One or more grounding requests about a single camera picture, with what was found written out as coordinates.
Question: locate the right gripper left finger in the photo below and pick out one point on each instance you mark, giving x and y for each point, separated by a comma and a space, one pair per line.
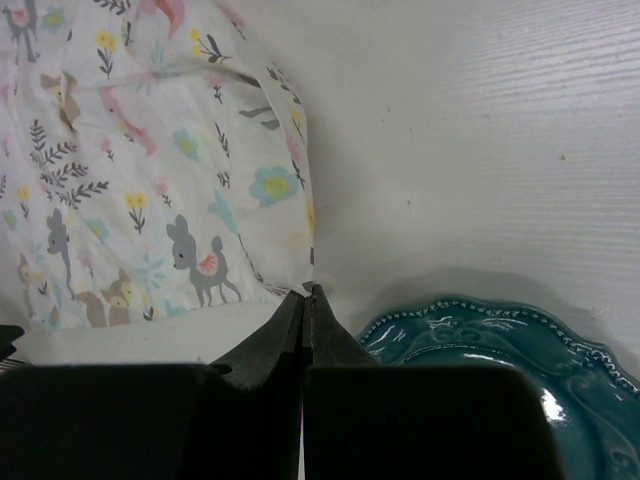
235, 418

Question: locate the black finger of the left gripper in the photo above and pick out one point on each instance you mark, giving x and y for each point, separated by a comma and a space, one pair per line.
8, 352

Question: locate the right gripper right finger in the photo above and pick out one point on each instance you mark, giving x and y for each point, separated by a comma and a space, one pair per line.
364, 420

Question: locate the floral animal print napkin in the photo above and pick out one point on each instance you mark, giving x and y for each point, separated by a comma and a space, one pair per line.
153, 162

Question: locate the teal ceramic plate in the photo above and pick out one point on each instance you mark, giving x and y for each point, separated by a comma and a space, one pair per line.
590, 402

